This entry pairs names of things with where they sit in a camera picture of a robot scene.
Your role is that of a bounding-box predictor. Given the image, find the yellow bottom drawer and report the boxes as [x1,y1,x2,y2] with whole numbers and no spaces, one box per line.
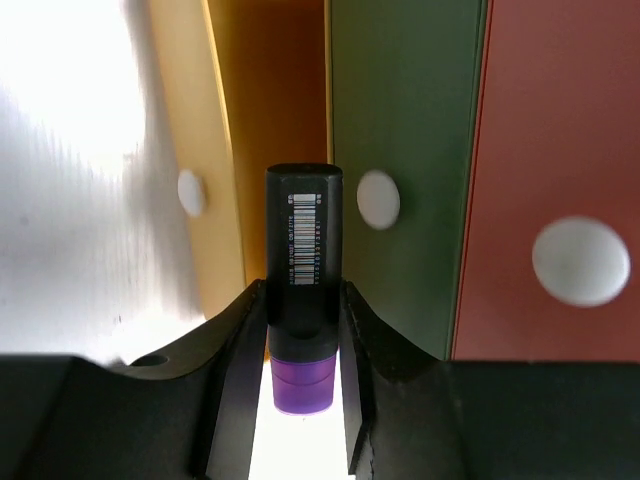
[149,1,330,318]

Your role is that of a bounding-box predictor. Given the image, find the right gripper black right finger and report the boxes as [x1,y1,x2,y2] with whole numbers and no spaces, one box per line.
[339,282,639,479]

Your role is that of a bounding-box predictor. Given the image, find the green drawer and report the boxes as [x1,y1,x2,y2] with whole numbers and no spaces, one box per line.
[330,1,488,359]

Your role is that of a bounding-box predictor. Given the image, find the purple black highlighter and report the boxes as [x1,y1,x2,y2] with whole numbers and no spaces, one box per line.
[265,163,343,415]

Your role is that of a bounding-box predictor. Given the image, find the coral top drawer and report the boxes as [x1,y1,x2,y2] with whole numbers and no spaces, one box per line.
[452,1,639,361]

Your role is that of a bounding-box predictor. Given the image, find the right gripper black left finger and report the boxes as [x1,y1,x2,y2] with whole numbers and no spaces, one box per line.
[1,280,267,479]

